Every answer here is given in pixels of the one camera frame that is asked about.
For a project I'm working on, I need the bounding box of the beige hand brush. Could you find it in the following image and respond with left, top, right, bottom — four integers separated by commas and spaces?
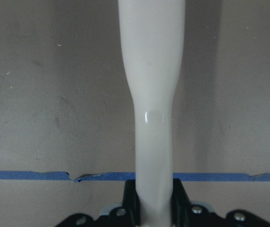
118, 0, 186, 227

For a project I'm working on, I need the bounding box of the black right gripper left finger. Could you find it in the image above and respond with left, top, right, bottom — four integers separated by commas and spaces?
108, 180, 140, 227

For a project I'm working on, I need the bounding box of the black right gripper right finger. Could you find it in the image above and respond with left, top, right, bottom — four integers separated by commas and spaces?
170, 179, 217, 227

